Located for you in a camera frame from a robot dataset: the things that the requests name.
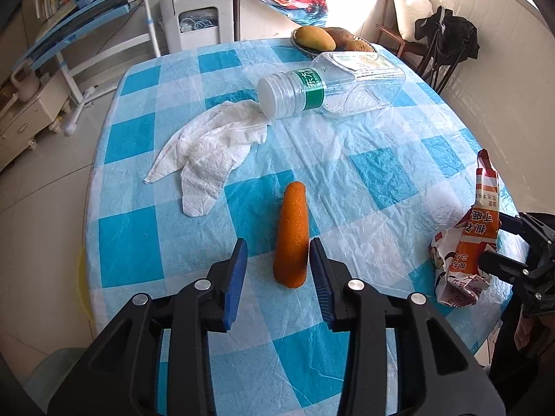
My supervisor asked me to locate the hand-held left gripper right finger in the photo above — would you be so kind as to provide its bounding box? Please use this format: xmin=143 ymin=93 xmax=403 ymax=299
xmin=309 ymin=237 xmax=507 ymax=416

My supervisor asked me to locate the black folding chair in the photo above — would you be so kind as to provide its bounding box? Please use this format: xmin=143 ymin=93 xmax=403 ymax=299
xmin=414 ymin=6 xmax=480 ymax=94

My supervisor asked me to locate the blue white checked tablecloth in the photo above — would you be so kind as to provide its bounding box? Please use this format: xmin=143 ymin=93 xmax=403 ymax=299
xmin=84 ymin=37 xmax=521 ymax=416

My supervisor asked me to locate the wooden chair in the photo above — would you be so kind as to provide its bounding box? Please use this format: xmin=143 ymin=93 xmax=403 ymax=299
xmin=375 ymin=0 xmax=434 ymax=57

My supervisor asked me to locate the blue study desk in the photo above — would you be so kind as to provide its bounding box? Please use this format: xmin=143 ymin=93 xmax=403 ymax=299
xmin=11 ymin=0 xmax=174 ymax=135

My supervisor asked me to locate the white pillow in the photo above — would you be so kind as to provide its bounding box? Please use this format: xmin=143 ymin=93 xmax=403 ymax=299
xmin=392 ymin=0 xmax=433 ymax=42

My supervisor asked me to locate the yellow plastic waste bin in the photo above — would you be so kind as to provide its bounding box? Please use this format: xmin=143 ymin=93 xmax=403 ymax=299
xmin=77 ymin=246 xmax=94 ymax=327

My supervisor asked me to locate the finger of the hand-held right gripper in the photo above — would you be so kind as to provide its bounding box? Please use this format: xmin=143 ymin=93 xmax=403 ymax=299
xmin=478 ymin=249 xmax=530 ymax=283
xmin=496 ymin=212 xmax=537 ymax=249

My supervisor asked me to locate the white crumpled tissue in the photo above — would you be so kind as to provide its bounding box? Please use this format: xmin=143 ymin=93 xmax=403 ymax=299
xmin=144 ymin=99 xmax=270 ymax=218

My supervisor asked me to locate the pink kettlebell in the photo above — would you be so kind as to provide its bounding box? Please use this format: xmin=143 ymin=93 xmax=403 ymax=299
xmin=11 ymin=63 xmax=42 ymax=102

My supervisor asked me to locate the fruit bowl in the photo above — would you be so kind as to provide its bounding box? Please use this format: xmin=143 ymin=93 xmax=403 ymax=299
xmin=290 ymin=26 xmax=378 ymax=57

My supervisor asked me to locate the open green booklet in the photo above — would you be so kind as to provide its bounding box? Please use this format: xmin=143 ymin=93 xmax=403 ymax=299
xmin=37 ymin=0 xmax=79 ymax=31

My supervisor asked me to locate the clear plastic bottle green label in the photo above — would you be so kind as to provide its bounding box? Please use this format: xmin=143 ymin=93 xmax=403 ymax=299
xmin=257 ymin=51 xmax=407 ymax=120

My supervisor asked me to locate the orange carrot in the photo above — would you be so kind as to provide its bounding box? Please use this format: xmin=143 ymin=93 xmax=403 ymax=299
xmin=274 ymin=181 xmax=310 ymax=289

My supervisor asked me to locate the orange red snack wrapper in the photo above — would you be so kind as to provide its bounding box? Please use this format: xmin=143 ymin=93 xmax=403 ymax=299
xmin=429 ymin=149 xmax=504 ymax=308

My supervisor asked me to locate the white television cabinet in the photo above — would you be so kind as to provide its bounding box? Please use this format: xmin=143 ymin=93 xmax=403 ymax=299
xmin=0 ymin=69 xmax=72 ymax=172

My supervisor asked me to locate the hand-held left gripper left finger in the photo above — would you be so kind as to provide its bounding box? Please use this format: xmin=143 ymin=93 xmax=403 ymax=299
xmin=47 ymin=238 xmax=249 ymax=416

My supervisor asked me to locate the yellow mango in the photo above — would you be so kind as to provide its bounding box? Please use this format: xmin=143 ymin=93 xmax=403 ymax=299
xmin=296 ymin=26 xmax=336 ymax=51

